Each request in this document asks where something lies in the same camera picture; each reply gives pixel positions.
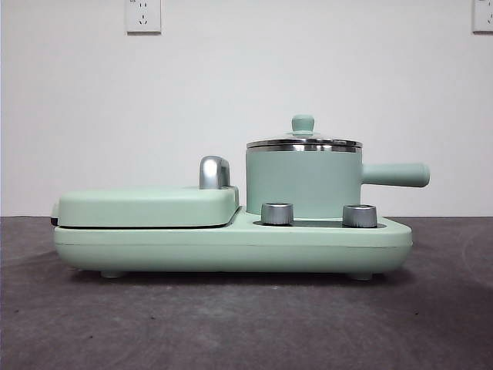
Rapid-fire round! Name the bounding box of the glass lid with green knob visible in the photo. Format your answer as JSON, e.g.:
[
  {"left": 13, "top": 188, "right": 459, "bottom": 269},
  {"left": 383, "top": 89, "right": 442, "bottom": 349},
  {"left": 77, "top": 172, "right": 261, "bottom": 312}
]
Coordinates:
[{"left": 246, "top": 113, "right": 364, "bottom": 150}]

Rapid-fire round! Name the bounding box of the silver control knob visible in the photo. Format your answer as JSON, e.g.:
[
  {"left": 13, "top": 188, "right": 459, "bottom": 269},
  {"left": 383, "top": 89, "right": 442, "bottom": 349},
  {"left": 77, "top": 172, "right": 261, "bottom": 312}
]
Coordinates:
[
  {"left": 342, "top": 203, "right": 378, "bottom": 228},
  {"left": 260, "top": 201, "right": 295, "bottom": 226}
]

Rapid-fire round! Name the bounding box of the mint green breakfast maker base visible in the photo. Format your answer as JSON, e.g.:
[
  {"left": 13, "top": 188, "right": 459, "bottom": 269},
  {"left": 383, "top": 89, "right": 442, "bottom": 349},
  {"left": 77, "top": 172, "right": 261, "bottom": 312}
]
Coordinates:
[{"left": 52, "top": 205, "right": 413, "bottom": 281}]

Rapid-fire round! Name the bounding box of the mint green griddle cover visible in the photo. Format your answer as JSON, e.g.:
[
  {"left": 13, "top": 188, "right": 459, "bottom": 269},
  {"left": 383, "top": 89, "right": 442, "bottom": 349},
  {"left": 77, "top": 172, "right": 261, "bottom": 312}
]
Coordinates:
[{"left": 49, "top": 184, "right": 241, "bottom": 228}]

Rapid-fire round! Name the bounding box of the chrome griddle cover handle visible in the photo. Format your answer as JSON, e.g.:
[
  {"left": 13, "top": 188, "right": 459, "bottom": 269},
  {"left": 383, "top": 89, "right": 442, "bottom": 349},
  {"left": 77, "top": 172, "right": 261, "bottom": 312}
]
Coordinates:
[{"left": 199, "top": 155, "right": 233, "bottom": 190}]

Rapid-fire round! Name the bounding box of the mint green pot with handle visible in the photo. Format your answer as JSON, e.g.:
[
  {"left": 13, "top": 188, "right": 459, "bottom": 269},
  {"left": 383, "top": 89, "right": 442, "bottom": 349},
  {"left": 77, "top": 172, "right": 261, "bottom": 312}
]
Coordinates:
[{"left": 245, "top": 145, "right": 431, "bottom": 217}]

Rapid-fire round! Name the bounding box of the white wall socket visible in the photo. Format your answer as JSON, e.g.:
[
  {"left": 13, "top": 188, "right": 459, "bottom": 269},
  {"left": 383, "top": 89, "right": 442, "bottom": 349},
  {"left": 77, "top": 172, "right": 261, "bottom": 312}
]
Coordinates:
[
  {"left": 125, "top": 0, "right": 163, "bottom": 35},
  {"left": 471, "top": 0, "right": 493, "bottom": 34}
]

